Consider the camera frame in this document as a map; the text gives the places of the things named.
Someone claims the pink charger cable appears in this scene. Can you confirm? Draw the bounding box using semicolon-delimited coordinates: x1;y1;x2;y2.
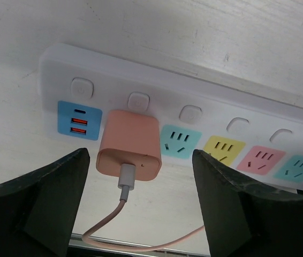
81;162;206;252

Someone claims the pink charger plug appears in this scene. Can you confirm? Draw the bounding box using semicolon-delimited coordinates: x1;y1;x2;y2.
96;110;162;182

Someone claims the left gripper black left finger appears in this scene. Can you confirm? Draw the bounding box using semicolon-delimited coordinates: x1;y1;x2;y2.
0;148;90;256

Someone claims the white colourful power strip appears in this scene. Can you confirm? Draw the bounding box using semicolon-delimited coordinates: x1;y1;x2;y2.
39;44;303;190

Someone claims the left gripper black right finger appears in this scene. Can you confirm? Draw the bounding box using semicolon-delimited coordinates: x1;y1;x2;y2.
192;149;303;256

